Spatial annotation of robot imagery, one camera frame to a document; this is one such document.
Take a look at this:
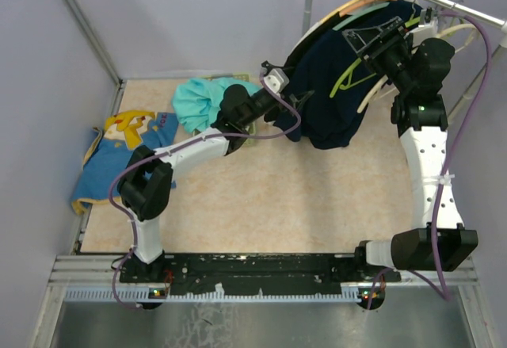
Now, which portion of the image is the orange hanger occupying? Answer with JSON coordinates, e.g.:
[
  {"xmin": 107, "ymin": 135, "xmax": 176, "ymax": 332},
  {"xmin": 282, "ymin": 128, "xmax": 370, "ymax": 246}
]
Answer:
[{"xmin": 339, "ymin": 0, "xmax": 393, "ymax": 17}]

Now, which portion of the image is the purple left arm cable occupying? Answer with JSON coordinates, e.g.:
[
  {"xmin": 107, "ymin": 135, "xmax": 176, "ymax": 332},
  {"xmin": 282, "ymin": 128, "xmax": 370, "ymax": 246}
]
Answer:
[{"xmin": 109, "ymin": 68, "xmax": 303, "ymax": 310}]

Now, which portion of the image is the dark navy t-shirt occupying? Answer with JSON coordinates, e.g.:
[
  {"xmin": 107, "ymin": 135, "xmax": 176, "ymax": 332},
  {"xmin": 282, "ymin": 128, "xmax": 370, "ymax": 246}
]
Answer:
[{"xmin": 284, "ymin": 0, "xmax": 421, "ymax": 150}]

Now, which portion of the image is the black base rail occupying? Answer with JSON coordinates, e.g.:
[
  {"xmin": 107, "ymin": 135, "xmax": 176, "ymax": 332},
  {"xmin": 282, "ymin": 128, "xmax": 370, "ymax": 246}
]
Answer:
[{"xmin": 111, "ymin": 253, "xmax": 381, "ymax": 301}]

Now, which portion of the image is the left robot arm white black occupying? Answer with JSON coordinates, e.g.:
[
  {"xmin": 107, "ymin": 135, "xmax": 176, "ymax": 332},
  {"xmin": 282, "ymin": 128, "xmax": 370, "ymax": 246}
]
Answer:
[{"xmin": 114, "ymin": 84, "xmax": 313, "ymax": 282}]

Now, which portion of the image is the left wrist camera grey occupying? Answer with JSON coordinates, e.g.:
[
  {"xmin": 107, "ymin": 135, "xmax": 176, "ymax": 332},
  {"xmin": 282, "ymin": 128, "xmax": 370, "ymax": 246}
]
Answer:
[{"xmin": 260, "ymin": 61, "xmax": 289, "ymax": 94}]

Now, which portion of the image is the mint green hanger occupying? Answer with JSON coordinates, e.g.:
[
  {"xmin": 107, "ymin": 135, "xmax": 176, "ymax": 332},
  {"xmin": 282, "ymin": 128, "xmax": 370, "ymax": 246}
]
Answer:
[{"xmin": 332, "ymin": 0, "xmax": 396, "ymax": 31}]

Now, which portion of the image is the teal t-shirt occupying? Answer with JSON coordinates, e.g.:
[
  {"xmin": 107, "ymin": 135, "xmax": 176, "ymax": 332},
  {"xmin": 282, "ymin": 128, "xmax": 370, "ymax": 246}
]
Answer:
[{"xmin": 171, "ymin": 77, "xmax": 260, "ymax": 133}]

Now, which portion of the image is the blue Pikachu t-shirt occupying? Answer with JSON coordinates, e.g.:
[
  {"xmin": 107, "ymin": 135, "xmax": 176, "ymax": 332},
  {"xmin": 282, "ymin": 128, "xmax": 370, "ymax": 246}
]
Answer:
[{"xmin": 71, "ymin": 110, "xmax": 178, "ymax": 215}]

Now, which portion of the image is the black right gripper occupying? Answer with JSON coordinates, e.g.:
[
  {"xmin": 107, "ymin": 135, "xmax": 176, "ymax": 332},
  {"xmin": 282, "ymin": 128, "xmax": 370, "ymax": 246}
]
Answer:
[{"xmin": 341, "ymin": 17, "xmax": 414, "ymax": 94}]

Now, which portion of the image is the light green plastic basket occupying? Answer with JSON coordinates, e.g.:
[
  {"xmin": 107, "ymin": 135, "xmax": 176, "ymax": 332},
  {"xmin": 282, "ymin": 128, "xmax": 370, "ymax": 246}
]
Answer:
[{"xmin": 189, "ymin": 72, "xmax": 257, "ymax": 147}]

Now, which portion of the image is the cream hanger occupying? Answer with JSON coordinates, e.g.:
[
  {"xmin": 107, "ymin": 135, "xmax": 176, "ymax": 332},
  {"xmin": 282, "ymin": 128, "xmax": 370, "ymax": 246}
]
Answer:
[{"xmin": 356, "ymin": 23, "xmax": 474, "ymax": 113}]

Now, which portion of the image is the black t-shirt white trim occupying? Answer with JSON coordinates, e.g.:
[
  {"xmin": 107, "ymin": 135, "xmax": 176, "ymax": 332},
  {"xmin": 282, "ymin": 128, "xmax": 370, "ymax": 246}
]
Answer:
[{"xmin": 284, "ymin": 0, "xmax": 411, "ymax": 67}]

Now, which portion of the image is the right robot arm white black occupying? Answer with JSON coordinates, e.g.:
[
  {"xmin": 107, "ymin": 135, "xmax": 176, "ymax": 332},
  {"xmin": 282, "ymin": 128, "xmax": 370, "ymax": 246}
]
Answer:
[{"xmin": 342, "ymin": 17, "xmax": 478, "ymax": 281}]

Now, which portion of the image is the metal clothes rack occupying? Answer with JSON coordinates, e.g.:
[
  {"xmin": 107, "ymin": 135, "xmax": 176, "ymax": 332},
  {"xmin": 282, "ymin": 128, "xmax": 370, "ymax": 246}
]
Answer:
[{"xmin": 302, "ymin": 0, "xmax": 506, "ymax": 113}]

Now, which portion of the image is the yellow hanger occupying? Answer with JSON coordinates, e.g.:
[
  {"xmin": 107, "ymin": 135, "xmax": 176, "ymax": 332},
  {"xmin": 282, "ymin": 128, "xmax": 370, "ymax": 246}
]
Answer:
[{"xmin": 318, "ymin": 0, "xmax": 352, "ymax": 24}]

